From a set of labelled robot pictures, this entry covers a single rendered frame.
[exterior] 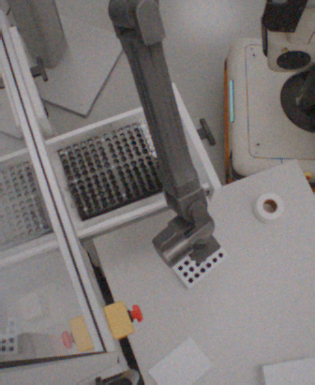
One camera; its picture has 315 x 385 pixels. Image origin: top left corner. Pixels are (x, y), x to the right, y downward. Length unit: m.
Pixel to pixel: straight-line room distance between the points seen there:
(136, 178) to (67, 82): 1.21
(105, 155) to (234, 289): 0.45
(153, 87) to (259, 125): 1.11
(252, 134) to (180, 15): 0.86
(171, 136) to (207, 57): 1.52
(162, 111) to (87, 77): 1.45
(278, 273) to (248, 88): 0.93
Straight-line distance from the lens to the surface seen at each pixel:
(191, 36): 2.42
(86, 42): 2.37
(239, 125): 1.89
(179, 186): 0.89
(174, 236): 0.95
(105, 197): 1.11
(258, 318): 1.22
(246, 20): 2.51
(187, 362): 1.18
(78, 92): 2.23
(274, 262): 1.24
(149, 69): 0.81
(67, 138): 1.19
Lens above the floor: 1.95
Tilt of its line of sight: 70 degrees down
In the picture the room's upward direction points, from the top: straight up
